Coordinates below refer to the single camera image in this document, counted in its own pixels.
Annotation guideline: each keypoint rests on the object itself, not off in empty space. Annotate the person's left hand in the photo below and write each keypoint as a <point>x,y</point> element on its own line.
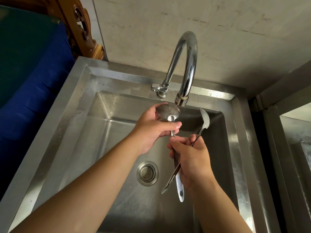
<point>148,128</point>

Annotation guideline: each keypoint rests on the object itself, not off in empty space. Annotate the person's right hand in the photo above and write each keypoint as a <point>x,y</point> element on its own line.
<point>194,162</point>

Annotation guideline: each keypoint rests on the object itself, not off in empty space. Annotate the person's right thumb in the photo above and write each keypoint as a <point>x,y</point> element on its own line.
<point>176,146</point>

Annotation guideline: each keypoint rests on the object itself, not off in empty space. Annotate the person's left thumb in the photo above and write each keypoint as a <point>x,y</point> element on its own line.
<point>171,128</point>

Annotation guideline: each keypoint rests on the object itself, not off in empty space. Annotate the steel ladle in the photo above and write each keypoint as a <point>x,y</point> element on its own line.
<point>165,113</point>

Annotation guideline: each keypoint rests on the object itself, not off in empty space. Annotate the steel spatula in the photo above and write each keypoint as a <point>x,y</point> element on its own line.
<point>205,118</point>

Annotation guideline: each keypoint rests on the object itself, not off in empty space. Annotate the person's right forearm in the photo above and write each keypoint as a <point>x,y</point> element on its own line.
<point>213,208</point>

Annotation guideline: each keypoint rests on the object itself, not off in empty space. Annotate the person's left forearm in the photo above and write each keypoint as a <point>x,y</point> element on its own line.
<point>92,186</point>

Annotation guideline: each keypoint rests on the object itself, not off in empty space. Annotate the round steel drain strainer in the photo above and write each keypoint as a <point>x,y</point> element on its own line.
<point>147,173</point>

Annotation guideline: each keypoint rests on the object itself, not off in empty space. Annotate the chrome gooseneck faucet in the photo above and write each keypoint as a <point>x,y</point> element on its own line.
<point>188,60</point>

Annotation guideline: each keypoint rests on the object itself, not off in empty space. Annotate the stainless steel sink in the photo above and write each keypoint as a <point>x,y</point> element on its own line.
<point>80,106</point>
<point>296,152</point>

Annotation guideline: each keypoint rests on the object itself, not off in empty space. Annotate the blue sofa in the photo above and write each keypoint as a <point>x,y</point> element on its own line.
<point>38,94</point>

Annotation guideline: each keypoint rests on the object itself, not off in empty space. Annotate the carved wooden furniture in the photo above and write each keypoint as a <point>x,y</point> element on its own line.
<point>80,24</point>

